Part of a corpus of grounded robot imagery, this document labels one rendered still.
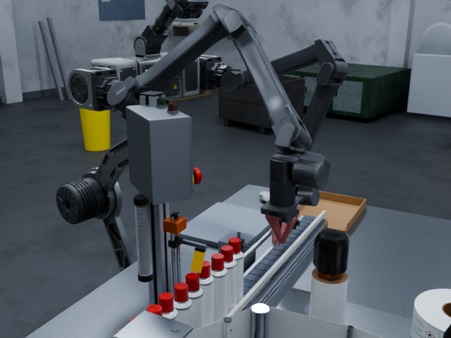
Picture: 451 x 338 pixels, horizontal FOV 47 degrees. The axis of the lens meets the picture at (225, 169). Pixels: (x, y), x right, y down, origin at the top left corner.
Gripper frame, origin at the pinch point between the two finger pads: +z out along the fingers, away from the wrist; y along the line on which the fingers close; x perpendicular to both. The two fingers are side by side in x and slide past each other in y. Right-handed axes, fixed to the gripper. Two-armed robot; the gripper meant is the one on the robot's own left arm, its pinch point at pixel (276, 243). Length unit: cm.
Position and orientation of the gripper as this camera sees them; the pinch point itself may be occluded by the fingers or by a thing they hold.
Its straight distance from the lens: 174.9
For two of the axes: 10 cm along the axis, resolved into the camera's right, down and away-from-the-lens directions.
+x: 3.5, 3.9, 8.5
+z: -3.0, 9.1, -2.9
